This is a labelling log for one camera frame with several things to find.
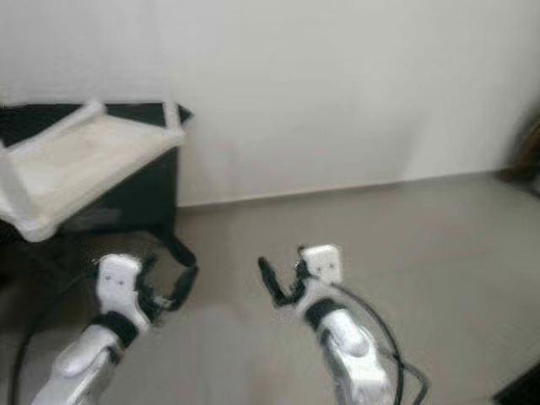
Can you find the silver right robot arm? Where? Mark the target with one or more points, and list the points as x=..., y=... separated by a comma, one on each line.
x=350, y=354

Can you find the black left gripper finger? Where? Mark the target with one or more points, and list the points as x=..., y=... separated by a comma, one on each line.
x=186, y=285

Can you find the white plastic table top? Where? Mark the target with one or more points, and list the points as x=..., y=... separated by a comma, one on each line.
x=84, y=169

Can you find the black tablecloth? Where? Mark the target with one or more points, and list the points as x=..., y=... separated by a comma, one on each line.
x=135, y=202

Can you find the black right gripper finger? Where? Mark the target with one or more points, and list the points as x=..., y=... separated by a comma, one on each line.
x=302, y=261
x=271, y=283

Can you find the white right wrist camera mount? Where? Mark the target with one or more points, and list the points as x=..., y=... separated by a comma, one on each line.
x=322, y=263

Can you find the white plastic table leg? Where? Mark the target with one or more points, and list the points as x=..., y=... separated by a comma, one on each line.
x=29, y=219
x=174, y=118
x=63, y=126

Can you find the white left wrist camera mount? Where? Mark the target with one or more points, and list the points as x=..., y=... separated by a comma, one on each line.
x=120, y=278

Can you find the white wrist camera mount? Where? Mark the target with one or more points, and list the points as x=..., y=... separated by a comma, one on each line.
x=120, y=278
x=322, y=263

